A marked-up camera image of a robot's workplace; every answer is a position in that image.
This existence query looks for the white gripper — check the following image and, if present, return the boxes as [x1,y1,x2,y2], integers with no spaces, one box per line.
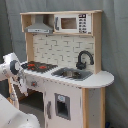
[17,75,28,96]

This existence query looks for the toy microwave door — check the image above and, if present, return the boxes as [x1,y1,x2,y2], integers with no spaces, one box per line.
[54,14,78,33]

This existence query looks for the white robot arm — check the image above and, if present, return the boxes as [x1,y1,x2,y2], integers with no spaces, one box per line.
[0,53,28,95]

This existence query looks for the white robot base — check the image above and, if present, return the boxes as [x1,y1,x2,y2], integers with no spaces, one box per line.
[0,94,40,128]

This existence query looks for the wooden toy kitchen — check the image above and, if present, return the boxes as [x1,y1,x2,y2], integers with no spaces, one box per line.
[7,9,115,128]

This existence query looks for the right oven knob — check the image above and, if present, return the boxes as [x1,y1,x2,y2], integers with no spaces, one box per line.
[31,81,37,87]

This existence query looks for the black toy stovetop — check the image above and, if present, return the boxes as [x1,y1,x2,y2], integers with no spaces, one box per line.
[22,61,56,73]

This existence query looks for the grey toy sink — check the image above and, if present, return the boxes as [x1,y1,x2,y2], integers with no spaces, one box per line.
[52,67,92,81]

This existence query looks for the grey range hood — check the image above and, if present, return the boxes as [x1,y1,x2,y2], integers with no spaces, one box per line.
[25,14,53,34]

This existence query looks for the black toy faucet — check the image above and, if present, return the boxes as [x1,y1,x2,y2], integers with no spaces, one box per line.
[76,50,94,70]

